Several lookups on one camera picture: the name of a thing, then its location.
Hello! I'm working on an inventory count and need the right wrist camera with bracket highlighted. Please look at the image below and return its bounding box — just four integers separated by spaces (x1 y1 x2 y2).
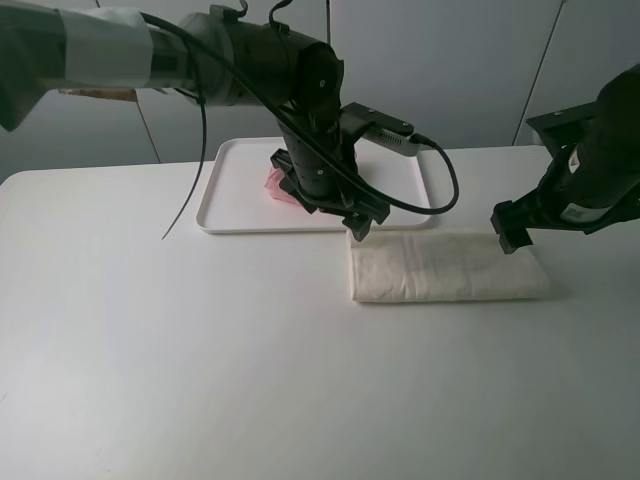
526 102 596 157

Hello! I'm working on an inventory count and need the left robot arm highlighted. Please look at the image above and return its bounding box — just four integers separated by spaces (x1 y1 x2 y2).
1 1 390 240

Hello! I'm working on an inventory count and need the cream white terry towel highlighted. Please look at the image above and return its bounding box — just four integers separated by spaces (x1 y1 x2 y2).
347 231 550 304

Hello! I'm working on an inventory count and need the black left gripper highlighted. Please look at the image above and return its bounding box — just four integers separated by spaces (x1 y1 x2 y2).
271 107 390 242

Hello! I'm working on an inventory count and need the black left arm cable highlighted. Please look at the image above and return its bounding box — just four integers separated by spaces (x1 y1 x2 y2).
139 0 460 241

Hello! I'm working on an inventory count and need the pink terry towel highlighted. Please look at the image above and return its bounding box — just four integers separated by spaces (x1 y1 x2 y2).
264 167 300 207

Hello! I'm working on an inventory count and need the white rectangular plastic tray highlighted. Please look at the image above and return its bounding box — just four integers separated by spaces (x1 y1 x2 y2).
196 137 430 234

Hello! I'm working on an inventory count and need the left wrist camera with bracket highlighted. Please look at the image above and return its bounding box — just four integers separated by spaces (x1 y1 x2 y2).
339 102 419 157

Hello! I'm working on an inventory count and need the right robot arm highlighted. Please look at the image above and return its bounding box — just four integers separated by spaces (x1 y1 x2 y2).
491 66 639 254

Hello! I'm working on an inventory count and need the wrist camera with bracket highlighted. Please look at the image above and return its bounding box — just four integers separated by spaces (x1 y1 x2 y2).
526 102 596 157
339 102 419 157

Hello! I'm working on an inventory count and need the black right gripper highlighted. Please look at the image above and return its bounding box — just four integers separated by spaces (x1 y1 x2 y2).
491 145 639 254

